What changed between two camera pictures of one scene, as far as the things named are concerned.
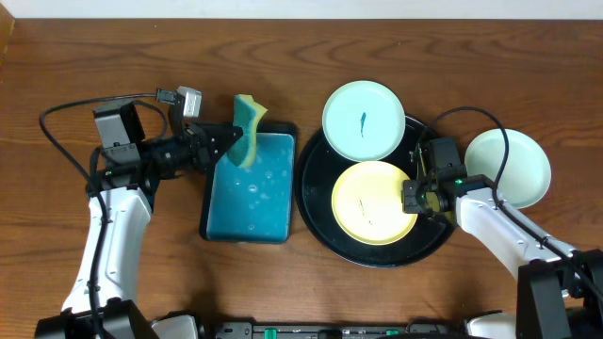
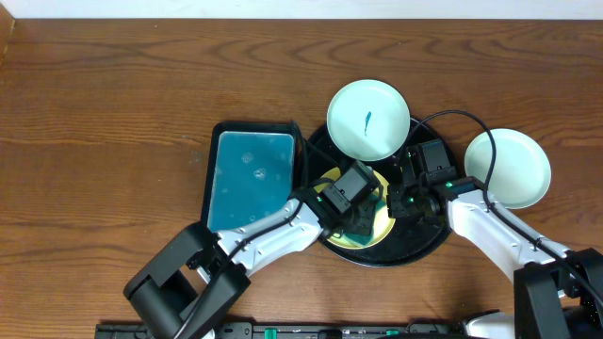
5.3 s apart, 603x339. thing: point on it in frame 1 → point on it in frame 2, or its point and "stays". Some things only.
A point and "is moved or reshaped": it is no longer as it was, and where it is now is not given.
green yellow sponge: [246, 115] → [365, 239]
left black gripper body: [199, 148] → [360, 217]
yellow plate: [366, 203] is moved or reshaped
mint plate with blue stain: [364, 121] stays
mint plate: [527, 173] stays
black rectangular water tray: [254, 204] stays
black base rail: [418, 330] stays
